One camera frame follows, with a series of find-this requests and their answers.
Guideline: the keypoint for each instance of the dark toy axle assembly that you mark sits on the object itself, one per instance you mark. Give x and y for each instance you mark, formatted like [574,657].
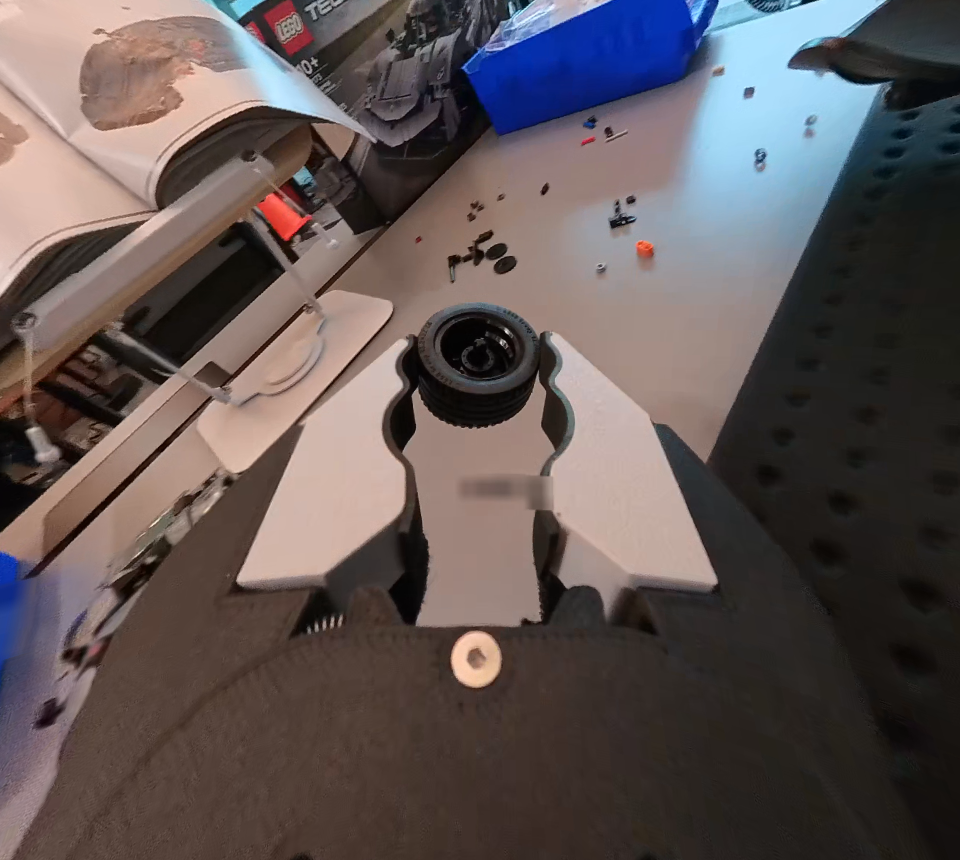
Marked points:
[476,252]

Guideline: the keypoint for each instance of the white book stand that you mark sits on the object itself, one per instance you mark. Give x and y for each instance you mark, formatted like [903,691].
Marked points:
[315,327]

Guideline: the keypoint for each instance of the black toy pin part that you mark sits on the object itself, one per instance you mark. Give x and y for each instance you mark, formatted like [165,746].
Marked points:
[621,215]

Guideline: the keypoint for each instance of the black toy wheel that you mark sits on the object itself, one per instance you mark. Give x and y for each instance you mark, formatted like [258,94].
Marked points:
[480,365]

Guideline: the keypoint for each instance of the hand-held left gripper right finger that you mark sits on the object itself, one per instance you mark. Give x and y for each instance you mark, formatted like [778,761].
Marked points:
[630,500]

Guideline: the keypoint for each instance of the open instruction book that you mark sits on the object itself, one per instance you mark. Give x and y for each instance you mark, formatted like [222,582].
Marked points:
[112,12]

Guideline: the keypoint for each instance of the black toy set box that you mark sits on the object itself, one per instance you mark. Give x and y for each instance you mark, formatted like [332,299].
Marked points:
[420,87]

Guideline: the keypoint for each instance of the scattered tiny toy pieces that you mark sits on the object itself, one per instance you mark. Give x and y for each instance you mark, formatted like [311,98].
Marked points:
[616,136]

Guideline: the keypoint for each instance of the orange plastic cone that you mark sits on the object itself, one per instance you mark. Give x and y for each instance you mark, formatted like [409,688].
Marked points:
[281,215]

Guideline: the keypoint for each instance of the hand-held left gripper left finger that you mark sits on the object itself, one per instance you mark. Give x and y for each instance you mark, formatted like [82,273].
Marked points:
[330,500]

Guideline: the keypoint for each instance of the blue plastic bin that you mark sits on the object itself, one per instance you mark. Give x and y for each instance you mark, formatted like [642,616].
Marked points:
[585,72]

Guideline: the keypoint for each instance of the black toy disc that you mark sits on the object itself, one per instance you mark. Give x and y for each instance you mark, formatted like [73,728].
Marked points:
[506,264]
[496,250]

